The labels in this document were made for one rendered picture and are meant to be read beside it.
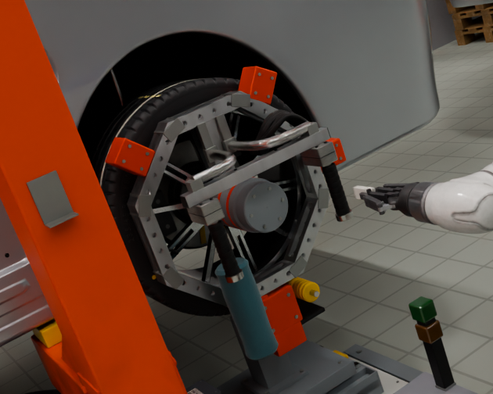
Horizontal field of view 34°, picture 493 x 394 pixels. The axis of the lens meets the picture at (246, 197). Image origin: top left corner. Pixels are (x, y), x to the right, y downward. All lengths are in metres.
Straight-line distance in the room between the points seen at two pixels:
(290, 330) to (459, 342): 0.81
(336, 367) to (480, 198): 1.02
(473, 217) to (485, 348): 1.25
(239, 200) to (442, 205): 0.56
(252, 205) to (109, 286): 0.51
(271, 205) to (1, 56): 0.80
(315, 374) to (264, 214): 0.67
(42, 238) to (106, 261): 0.13
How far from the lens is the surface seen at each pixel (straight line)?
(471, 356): 2.79
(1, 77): 1.52
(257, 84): 2.13
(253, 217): 1.98
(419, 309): 1.71
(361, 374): 2.54
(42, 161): 1.54
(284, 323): 2.24
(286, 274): 2.22
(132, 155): 1.99
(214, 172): 1.87
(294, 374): 2.49
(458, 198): 1.63
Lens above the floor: 1.43
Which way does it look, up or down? 16 degrees down
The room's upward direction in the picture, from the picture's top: 20 degrees counter-clockwise
